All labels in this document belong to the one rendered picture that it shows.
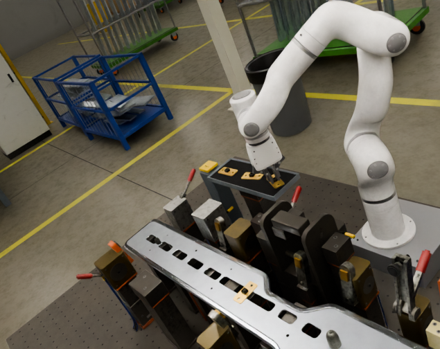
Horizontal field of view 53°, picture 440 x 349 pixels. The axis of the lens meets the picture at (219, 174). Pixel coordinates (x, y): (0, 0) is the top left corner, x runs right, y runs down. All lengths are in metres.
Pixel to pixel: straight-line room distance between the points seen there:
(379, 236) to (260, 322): 0.61
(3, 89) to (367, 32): 6.87
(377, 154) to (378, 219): 0.30
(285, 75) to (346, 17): 0.22
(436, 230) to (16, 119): 6.90
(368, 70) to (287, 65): 0.25
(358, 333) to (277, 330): 0.22
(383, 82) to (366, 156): 0.23
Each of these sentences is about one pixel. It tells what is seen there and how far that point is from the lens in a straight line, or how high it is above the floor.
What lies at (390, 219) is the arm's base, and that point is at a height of 0.90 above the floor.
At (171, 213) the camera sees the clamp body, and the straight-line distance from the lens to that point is 1.84.
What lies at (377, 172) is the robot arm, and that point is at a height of 1.16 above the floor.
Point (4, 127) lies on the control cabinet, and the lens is 7.77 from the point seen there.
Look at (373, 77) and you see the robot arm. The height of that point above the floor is 1.42.
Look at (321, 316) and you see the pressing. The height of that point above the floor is 1.00.
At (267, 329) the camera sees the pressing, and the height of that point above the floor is 1.00.
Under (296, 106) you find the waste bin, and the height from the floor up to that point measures 0.27.
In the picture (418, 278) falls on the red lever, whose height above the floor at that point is 1.11.
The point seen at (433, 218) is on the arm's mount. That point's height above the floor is 0.80.
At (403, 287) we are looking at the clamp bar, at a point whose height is 1.13.
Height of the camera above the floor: 1.98
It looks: 29 degrees down
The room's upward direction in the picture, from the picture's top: 25 degrees counter-clockwise
